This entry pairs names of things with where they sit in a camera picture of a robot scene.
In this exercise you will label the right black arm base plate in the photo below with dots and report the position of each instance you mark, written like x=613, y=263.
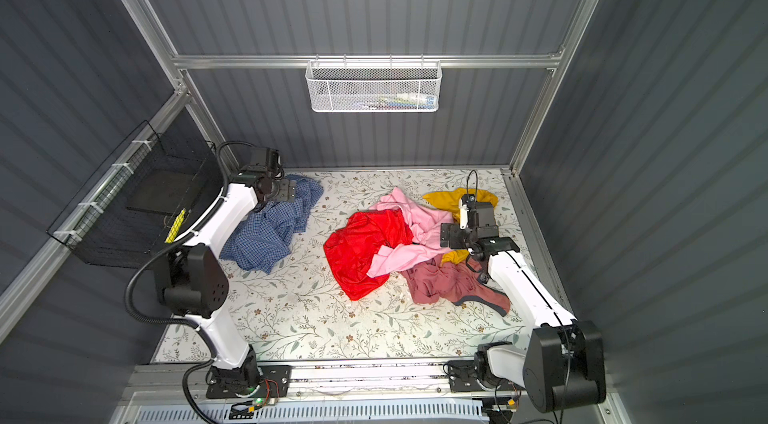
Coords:
x=463, y=377

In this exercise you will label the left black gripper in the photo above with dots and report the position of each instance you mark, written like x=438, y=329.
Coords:
x=286, y=190

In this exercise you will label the black wire basket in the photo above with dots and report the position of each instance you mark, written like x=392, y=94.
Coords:
x=128, y=214

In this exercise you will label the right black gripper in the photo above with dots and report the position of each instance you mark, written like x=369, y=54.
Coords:
x=455, y=235

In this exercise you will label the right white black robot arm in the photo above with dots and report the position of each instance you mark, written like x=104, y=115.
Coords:
x=563, y=364

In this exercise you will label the blue checkered shirt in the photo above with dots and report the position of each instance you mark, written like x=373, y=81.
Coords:
x=264, y=238

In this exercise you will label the yellow green marker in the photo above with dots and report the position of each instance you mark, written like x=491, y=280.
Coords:
x=176, y=226

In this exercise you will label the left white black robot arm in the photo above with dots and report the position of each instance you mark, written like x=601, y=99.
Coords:
x=190, y=280

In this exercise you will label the white wire mesh basket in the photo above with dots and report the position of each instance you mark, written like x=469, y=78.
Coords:
x=333, y=86

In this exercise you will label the red cloth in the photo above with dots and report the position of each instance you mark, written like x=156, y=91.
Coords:
x=350, y=250

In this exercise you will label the white ventilation grille strip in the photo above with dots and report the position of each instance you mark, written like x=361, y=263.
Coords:
x=374, y=411

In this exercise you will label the tubes inside white basket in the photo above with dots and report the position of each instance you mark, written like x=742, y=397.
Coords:
x=403, y=101

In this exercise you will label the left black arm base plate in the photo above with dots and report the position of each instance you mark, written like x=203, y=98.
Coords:
x=270, y=381

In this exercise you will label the maroon cloth grey trim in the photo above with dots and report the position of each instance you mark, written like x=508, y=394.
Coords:
x=431, y=281

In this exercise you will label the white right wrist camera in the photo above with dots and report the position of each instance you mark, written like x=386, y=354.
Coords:
x=468, y=211

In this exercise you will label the mustard yellow cloth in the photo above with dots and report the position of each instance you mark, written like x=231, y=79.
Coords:
x=449, y=201

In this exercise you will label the pink cloth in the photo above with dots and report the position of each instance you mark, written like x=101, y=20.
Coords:
x=424, y=224

